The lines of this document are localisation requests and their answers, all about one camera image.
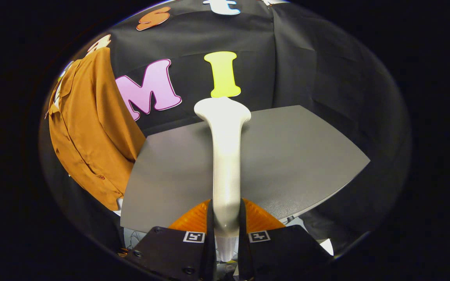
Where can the black backdrop cloth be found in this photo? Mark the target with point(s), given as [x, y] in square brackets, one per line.
[307, 70]

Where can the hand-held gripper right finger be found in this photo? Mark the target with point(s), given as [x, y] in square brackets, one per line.
[242, 249]

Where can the white garment steamer head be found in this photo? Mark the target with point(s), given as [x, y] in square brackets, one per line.
[225, 156]

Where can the grey cabinet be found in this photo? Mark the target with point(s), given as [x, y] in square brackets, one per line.
[295, 156]

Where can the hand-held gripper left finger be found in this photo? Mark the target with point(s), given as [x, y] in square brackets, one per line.
[211, 234]

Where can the brown button shirt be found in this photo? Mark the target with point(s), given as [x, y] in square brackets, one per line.
[92, 132]

